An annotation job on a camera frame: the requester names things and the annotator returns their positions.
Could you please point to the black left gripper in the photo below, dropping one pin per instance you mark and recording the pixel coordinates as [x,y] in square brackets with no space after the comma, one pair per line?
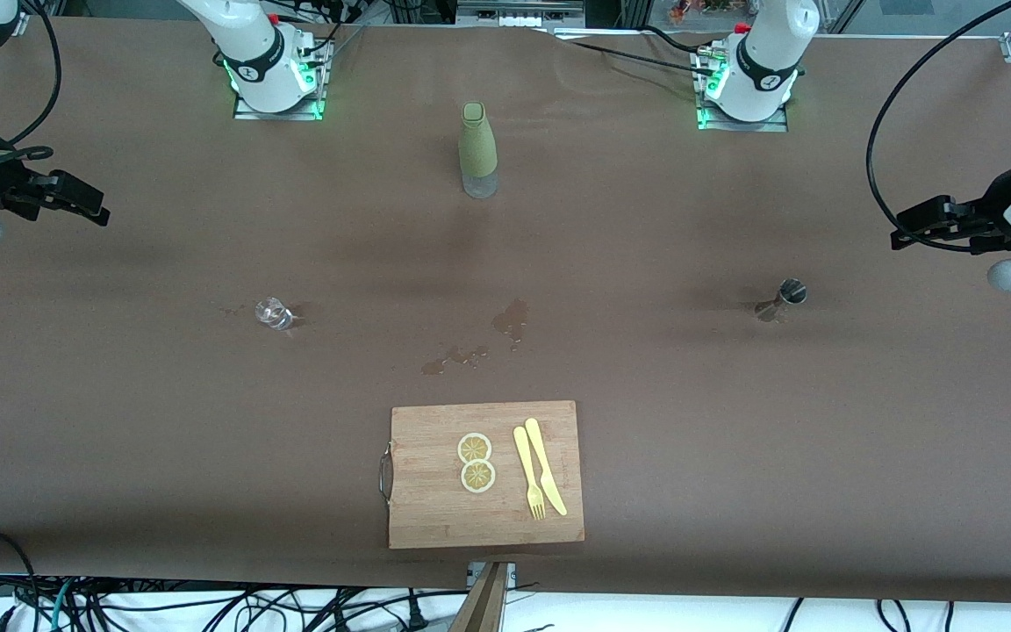
[985,209]

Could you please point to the steel double jigger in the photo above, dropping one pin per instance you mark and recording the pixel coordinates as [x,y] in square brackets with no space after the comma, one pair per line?
[791,291]

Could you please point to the clear glass cup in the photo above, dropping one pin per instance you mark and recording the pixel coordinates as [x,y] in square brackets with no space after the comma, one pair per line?
[273,312]

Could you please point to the brown table cover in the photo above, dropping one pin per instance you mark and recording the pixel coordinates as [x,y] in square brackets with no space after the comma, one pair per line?
[207,439]

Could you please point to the colourful snack packets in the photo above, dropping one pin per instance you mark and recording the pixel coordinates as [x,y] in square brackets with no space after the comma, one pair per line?
[707,7]

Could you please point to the green sleeved glass bottle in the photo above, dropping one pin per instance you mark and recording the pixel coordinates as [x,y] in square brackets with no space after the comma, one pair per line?
[477,145]

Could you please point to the yellow plastic knife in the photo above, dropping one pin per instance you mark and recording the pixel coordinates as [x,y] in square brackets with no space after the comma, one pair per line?
[543,461]

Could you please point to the grey equipment box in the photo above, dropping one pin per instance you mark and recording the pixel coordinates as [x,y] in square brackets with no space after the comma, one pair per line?
[519,10]

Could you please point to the yellow lemon slice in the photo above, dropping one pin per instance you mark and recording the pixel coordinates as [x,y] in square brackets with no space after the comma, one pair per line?
[477,477]
[475,446]

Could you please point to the yellow plastic fork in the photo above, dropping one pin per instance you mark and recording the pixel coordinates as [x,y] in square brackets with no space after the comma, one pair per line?
[527,465]

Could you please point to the wooden cutting board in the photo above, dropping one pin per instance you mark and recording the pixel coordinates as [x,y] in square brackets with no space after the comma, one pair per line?
[435,509]

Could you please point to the wooden beam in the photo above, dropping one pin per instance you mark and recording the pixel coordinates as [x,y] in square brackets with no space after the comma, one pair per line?
[481,606]

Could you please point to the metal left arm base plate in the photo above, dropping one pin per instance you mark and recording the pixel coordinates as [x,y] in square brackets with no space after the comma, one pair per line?
[738,127]

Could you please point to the small metal bracket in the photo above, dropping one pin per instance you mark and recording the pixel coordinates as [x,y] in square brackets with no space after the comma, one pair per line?
[511,572]

